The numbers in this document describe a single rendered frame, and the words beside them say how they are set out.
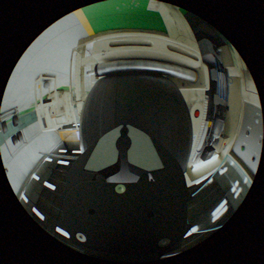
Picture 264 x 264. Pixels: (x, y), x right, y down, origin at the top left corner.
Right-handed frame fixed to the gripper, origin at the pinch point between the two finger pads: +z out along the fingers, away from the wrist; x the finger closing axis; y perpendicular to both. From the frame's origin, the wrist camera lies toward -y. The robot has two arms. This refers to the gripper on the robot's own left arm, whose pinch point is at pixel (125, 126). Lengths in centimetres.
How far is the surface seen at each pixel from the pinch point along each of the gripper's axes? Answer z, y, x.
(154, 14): 57, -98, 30
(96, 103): 4.6, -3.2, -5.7
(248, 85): 0, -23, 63
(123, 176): -3.1, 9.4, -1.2
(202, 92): 20.3, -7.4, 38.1
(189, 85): 18.0, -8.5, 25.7
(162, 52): 11.4, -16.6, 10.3
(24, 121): 302, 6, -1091
